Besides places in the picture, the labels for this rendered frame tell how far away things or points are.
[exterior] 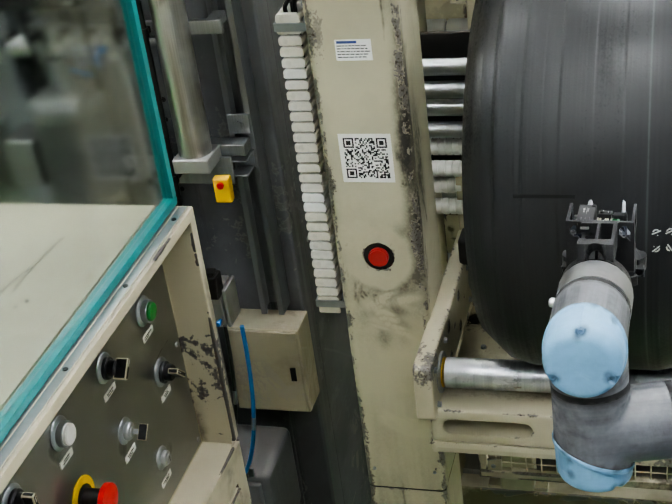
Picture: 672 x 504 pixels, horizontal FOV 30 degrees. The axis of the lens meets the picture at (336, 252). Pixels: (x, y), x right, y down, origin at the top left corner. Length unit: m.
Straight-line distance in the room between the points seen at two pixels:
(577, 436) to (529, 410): 0.60
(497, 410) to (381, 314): 0.22
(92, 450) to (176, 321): 0.27
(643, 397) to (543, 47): 0.48
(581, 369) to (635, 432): 0.10
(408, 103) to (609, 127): 0.34
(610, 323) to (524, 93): 0.42
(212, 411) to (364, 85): 0.49
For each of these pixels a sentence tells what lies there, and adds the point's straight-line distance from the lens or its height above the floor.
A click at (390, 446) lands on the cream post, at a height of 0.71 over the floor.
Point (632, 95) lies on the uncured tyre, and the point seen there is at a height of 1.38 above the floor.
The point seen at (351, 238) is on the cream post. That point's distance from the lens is 1.81.
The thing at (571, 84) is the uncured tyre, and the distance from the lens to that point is 1.50.
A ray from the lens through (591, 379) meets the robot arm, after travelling 1.16.
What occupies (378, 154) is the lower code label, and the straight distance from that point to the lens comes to 1.74.
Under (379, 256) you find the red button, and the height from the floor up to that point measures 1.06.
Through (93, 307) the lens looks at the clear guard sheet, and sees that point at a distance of 1.39.
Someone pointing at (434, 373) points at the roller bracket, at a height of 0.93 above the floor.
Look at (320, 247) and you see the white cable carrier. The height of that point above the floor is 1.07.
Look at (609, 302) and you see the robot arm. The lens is 1.20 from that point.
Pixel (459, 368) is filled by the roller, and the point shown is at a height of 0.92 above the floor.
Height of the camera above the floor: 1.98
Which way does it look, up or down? 30 degrees down
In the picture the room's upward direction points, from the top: 8 degrees counter-clockwise
